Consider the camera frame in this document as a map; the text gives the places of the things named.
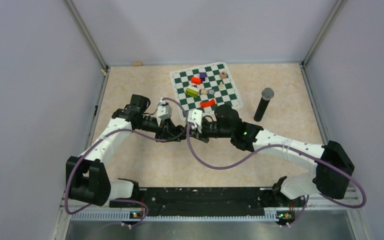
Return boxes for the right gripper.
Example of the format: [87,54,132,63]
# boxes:
[185,120,233,144]

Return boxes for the black earbud case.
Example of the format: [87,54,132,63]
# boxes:
[179,124,192,136]

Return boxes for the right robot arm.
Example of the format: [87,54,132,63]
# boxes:
[187,104,355,206]

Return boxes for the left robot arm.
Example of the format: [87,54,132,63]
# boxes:
[64,94,186,207]

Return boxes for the red arch block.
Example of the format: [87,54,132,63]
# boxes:
[200,98,216,109]

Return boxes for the poker chip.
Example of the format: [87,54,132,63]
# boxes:
[207,89,215,95]

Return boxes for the wooden cylinder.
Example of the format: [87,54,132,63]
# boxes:
[199,89,208,95]

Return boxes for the green white chessboard mat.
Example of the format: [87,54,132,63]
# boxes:
[169,62,244,115]

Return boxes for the green white lego brick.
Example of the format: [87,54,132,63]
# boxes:
[185,86,200,98]

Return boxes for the purple block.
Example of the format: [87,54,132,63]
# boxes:
[199,72,207,82]

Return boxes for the wooden cube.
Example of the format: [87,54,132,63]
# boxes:
[219,71,228,80]

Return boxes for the black microphone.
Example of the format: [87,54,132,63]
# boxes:
[253,87,275,122]

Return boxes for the cork stopper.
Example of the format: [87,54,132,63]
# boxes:
[132,61,143,67]

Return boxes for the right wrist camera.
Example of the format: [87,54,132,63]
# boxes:
[187,109,203,134]

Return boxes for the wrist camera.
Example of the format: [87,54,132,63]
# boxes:
[156,98,172,127]
[187,109,203,134]

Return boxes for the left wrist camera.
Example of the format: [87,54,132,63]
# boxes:
[156,98,172,127]

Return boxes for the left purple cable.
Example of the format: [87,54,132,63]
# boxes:
[64,97,190,229]

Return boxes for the purple cable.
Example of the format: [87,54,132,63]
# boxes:
[185,123,367,229]
[64,97,190,229]

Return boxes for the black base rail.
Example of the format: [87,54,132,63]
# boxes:
[109,187,279,217]

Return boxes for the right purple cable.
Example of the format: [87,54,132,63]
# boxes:
[185,123,367,229]

